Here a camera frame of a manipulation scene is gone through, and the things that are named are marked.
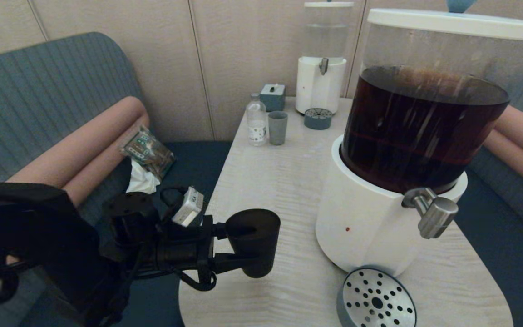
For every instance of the small blue drip tray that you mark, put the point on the small blue drip tray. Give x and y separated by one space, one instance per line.
318 119

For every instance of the small metal dispenser tap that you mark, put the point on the small metal dispenser tap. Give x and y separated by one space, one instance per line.
323 66

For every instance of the large dark tea dispenser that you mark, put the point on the large dark tea dispenser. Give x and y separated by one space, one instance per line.
379 145

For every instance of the small white dispenser lid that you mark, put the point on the small white dispenser lid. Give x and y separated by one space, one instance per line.
328 4

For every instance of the large white dispenser lid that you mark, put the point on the large white dispenser lid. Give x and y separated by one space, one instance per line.
447 22

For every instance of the dark teal seat cushion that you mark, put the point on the dark teal seat cushion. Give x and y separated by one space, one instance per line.
198 163
506 272

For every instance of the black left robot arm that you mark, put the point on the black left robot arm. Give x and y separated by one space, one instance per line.
39 236

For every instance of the crumpled white tissue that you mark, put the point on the crumpled white tissue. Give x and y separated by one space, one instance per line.
142 181

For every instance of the large silver drip tray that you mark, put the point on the large silver drip tray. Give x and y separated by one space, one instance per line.
375 302

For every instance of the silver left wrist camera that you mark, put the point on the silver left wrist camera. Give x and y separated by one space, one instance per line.
188 206

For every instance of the small clear water dispenser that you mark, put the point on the small clear water dispenser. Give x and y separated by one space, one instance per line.
318 91

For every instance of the ribbed grey-blue bench backrest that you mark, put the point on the ribbed grey-blue bench backrest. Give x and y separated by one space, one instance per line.
39 91
515 193

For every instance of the black cup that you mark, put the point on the black cup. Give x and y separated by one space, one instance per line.
257 240

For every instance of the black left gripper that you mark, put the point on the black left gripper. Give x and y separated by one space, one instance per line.
184 250

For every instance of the large metal dispenser tap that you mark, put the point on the large metal dispenser tap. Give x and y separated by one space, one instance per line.
436 218

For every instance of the small blue box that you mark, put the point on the small blue box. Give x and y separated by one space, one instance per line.
273 98

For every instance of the grey-blue cup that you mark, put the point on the grey-blue cup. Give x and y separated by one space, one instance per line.
278 128

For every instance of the clear plastic bottle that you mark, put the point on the clear plastic bottle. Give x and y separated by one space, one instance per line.
257 121

